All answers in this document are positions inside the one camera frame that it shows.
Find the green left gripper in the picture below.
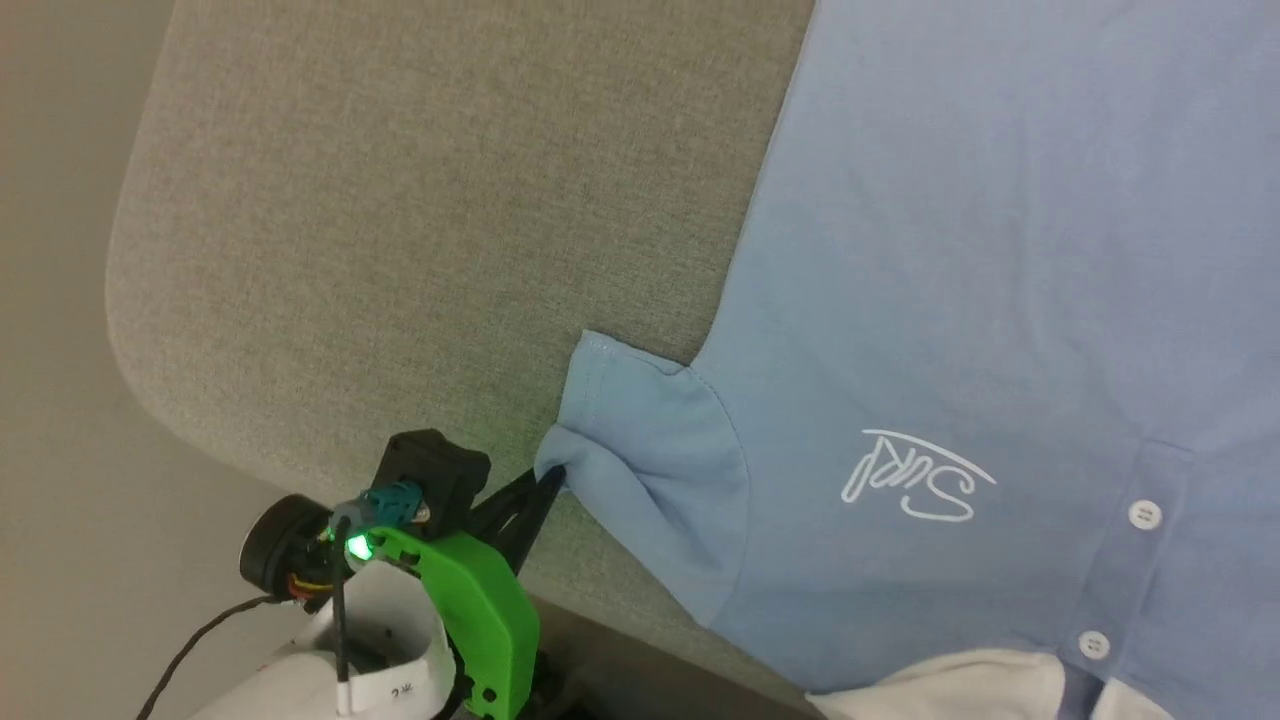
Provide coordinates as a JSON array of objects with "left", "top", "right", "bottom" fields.
[{"left": 240, "top": 465, "right": 568, "bottom": 720}]

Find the light blue polo shirt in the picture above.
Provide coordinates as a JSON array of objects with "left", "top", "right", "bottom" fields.
[{"left": 535, "top": 0, "right": 1280, "bottom": 720}]

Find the teal cable plug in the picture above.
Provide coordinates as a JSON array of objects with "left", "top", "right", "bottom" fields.
[{"left": 362, "top": 482, "right": 427, "bottom": 528}]

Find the thin black cable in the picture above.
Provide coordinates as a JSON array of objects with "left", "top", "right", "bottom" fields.
[{"left": 135, "top": 520, "right": 353, "bottom": 720}]

